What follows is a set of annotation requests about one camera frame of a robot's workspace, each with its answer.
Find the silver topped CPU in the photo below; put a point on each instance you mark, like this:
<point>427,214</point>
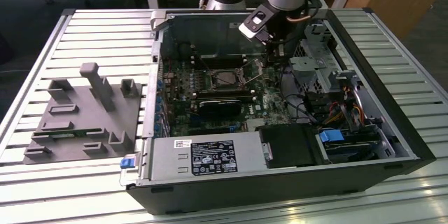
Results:
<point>224,77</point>

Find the black RAM slot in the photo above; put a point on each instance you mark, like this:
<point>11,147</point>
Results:
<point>226,93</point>
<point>219,58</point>
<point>226,97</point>
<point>219,65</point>
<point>226,90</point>
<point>219,61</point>

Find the CPU socket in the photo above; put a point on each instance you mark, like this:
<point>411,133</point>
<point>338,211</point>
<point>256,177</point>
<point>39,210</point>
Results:
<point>211,81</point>

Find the silver perforated drive cage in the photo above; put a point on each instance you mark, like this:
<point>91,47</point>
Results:
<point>315,77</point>

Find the black graphics card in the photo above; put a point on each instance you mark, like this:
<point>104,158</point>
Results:
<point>219,110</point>

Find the grey case latch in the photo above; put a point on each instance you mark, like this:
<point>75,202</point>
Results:
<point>158,19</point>

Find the silver chipset heatsink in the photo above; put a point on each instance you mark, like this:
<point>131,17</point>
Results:
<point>255,124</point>

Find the green motherboard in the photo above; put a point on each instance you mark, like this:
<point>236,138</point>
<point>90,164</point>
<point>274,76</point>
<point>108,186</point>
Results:
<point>180,103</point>

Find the blue disk carrier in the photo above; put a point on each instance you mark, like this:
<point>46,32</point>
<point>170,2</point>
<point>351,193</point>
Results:
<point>331,136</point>

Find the black drive bay box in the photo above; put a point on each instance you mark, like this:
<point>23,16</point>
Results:
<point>291,145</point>

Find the silver disk bay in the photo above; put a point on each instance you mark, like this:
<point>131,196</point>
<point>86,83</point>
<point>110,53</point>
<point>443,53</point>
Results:
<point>387,145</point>

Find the silver power supply box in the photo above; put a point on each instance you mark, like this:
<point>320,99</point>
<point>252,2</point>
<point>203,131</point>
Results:
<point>164,155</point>

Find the black open PC case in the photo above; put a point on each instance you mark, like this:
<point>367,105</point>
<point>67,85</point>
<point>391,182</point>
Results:
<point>244,195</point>

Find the blue plastic latch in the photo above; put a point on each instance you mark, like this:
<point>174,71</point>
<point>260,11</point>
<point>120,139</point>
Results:
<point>127,163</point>

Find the grey parts rack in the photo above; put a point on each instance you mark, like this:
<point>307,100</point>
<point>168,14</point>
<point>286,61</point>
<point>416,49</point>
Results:
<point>87,129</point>

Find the green RAM stick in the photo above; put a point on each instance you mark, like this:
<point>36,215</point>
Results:
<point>70,133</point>

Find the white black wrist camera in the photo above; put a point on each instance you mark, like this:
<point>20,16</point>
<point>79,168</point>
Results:
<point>255,22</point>

